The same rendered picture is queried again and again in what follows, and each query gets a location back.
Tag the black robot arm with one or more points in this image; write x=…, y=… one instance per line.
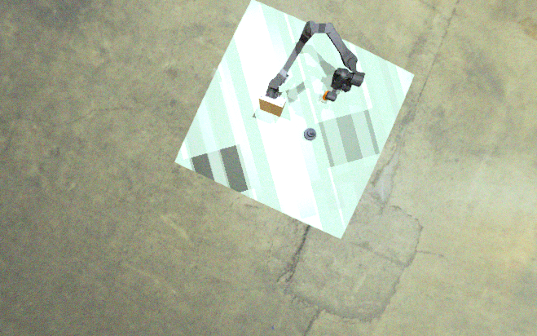
x=348, y=58

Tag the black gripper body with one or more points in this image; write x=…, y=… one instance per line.
x=331, y=95

